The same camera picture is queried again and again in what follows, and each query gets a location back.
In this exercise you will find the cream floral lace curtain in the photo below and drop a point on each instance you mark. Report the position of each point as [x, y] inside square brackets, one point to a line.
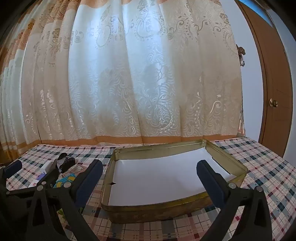
[138, 69]

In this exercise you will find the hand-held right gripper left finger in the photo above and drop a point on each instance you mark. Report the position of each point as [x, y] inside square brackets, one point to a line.
[89, 183]

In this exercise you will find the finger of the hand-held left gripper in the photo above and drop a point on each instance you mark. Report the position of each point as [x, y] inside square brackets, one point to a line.
[52, 172]
[12, 168]

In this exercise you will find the white paper liner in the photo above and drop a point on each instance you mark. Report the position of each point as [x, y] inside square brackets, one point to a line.
[157, 176]

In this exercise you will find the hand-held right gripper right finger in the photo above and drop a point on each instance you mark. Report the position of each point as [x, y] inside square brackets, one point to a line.
[209, 185]

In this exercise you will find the white USB adapter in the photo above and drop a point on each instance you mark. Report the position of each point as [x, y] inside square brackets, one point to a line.
[46, 166]

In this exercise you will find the small brown box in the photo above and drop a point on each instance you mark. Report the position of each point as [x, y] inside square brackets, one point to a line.
[77, 169]

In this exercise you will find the blue yellow printed packet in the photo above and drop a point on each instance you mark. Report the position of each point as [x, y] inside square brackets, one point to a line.
[66, 180]

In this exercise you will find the brass door knob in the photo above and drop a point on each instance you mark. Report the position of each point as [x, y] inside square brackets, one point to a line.
[273, 103]

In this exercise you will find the purple block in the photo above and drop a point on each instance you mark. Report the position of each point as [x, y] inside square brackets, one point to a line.
[41, 178]

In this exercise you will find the black hair clip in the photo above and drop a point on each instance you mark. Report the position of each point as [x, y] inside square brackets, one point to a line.
[69, 161]

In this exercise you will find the gold metal tin box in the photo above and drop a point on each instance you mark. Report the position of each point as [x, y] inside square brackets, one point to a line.
[150, 213]

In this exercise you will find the brass wall hook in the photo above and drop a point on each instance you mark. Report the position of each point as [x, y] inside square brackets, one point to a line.
[241, 52]

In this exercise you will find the brown wooden door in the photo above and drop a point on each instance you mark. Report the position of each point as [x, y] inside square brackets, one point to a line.
[275, 69]

